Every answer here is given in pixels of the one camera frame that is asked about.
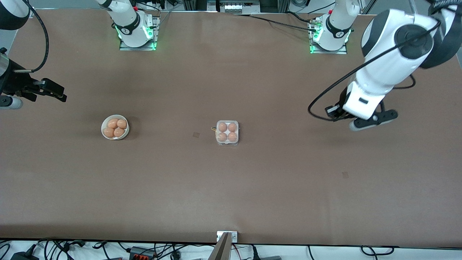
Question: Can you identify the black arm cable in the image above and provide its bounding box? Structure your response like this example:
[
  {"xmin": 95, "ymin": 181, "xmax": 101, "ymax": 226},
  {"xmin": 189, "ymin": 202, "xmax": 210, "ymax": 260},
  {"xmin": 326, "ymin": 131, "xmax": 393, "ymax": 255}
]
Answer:
[
  {"xmin": 14, "ymin": 0, "xmax": 49, "ymax": 73},
  {"xmin": 308, "ymin": 17, "xmax": 441, "ymax": 122}
]

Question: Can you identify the black box with orange connectors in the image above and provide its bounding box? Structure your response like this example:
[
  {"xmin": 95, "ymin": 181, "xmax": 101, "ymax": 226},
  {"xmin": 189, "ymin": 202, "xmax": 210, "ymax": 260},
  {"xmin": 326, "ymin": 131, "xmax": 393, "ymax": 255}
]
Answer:
[{"xmin": 129, "ymin": 246, "xmax": 158, "ymax": 260}]

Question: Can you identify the grey power strip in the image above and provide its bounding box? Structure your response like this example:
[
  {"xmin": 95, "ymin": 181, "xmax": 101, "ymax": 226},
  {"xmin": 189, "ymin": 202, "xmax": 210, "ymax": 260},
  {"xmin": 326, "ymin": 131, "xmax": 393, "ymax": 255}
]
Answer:
[{"xmin": 208, "ymin": 0, "xmax": 261, "ymax": 14}]

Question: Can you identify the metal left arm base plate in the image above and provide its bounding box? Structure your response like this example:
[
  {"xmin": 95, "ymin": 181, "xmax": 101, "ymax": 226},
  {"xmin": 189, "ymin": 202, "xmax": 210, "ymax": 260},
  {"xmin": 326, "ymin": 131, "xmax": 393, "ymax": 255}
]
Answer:
[{"xmin": 309, "ymin": 16, "xmax": 348, "ymax": 55}]

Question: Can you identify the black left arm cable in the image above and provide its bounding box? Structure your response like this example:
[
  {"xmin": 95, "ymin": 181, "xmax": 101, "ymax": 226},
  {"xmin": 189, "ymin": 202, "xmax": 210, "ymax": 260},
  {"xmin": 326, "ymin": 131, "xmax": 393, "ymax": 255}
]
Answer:
[{"xmin": 308, "ymin": 17, "xmax": 441, "ymax": 122}]

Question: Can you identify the clear plastic egg box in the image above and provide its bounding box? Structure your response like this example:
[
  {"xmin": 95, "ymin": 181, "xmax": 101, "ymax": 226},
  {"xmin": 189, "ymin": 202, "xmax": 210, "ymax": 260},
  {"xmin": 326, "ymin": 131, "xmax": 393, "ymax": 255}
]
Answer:
[{"xmin": 210, "ymin": 120, "xmax": 239, "ymax": 146}]

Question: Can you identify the black tangled cable bundle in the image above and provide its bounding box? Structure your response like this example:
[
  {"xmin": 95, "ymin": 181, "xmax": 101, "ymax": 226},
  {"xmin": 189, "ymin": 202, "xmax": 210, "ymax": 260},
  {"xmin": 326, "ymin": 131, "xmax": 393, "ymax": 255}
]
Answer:
[{"xmin": 36, "ymin": 238, "xmax": 86, "ymax": 254}]

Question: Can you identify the grey camera post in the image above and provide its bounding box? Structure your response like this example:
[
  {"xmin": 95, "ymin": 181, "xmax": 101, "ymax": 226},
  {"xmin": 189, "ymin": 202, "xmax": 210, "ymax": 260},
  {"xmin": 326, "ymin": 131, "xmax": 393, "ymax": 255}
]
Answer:
[{"xmin": 209, "ymin": 232, "xmax": 231, "ymax": 260}]

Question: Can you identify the black looped cable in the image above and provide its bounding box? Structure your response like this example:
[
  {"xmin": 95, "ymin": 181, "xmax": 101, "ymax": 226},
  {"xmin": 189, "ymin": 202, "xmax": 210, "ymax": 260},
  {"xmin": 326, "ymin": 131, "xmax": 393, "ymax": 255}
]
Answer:
[{"xmin": 361, "ymin": 245, "xmax": 395, "ymax": 255}]

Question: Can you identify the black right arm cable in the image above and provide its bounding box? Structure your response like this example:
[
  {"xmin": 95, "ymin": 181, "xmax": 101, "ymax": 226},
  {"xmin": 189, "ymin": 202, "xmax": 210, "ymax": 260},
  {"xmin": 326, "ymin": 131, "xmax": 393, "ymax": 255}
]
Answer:
[{"xmin": 14, "ymin": 0, "xmax": 49, "ymax": 73}]

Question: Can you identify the white round bowl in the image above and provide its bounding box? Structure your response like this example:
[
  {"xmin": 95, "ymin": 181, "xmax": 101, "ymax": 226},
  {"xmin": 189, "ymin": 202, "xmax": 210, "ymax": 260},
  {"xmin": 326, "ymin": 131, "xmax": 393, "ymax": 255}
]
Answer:
[{"xmin": 101, "ymin": 114, "xmax": 130, "ymax": 140}]

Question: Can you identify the black cable across table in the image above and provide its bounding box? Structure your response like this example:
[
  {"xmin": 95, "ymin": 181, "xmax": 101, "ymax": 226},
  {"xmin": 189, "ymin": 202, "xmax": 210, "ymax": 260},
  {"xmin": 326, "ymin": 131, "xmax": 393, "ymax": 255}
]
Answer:
[{"xmin": 235, "ymin": 13, "xmax": 320, "ymax": 33}]

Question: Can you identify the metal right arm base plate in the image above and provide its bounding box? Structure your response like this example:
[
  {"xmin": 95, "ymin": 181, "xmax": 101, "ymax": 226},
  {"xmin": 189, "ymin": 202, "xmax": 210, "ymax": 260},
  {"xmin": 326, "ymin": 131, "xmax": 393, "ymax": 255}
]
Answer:
[{"xmin": 119, "ymin": 14, "xmax": 160, "ymax": 51}]

